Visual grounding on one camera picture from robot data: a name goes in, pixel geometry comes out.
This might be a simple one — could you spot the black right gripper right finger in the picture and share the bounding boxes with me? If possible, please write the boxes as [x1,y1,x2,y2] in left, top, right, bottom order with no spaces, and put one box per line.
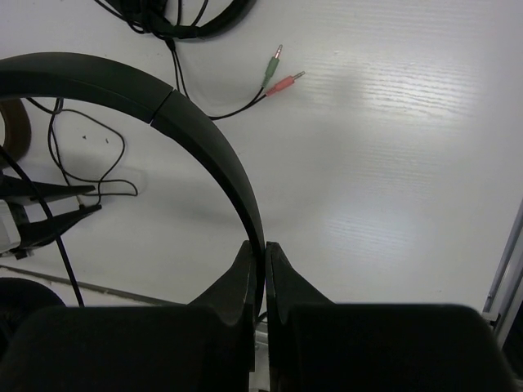
[265,242,333,325]

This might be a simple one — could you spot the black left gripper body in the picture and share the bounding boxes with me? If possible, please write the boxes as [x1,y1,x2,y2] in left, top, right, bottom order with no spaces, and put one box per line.
[1,200,25,260]

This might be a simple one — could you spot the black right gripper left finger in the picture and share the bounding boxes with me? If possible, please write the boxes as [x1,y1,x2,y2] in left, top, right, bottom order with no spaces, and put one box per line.
[189,241,260,326]

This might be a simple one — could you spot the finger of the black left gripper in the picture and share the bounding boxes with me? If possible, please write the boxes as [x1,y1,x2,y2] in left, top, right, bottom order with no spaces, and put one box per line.
[1,174,95,200]
[16,205,102,250]

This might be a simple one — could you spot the black headphones with thin cable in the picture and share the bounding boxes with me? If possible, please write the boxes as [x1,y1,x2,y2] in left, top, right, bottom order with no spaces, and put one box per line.
[1,52,266,343]

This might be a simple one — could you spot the brown silver headphones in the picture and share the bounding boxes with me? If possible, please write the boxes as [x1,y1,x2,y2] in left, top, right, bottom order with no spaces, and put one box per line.
[1,100,32,162]

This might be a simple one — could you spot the black wrapped headset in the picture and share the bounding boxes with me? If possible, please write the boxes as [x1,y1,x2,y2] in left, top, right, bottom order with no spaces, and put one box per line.
[96,0,305,122]

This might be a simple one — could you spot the aluminium table edge rail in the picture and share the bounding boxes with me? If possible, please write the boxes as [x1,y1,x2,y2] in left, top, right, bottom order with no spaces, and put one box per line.
[482,203,522,326]

